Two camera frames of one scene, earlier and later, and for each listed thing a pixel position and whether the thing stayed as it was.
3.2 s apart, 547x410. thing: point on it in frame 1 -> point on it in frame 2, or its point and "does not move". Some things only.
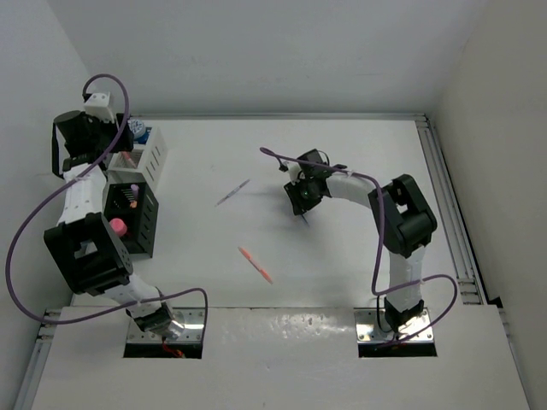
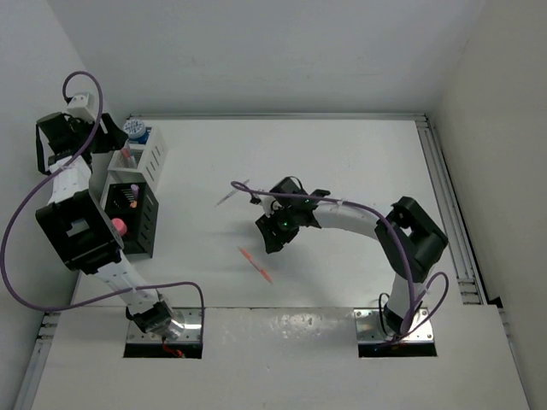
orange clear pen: x=263 y=273 does not move
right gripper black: x=300 y=205 -> x=274 y=239
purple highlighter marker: x=135 y=190 does not move
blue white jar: x=140 y=132 does not move
